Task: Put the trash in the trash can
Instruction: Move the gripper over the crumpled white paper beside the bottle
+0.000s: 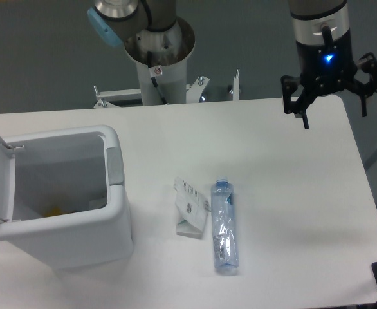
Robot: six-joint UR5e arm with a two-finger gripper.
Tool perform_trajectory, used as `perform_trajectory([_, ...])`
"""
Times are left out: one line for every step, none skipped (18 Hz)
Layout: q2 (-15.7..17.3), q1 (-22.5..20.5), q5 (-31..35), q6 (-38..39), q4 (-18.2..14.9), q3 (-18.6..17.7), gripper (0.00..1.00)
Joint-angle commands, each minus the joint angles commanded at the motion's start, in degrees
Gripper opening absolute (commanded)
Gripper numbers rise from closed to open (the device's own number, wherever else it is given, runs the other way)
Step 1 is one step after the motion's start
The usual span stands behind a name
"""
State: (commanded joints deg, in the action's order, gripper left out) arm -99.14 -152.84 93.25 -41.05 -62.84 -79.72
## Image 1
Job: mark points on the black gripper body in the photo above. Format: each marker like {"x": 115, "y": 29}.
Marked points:
{"x": 322, "y": 66}

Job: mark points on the clear plastic water bottle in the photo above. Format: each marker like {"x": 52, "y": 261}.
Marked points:
{"x": 224, "y": 232}

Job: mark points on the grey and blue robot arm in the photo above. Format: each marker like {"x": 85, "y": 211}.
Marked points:
{"x": 314, "y": 23}

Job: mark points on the white plastic trash can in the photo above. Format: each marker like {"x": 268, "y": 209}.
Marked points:
{"x": 63, "y": 198}

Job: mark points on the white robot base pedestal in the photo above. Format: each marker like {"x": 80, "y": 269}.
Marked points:
{"x": 162, "y": 55}

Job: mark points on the white metal table frame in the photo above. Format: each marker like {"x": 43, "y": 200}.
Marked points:
{"x": 161, "y": 94}

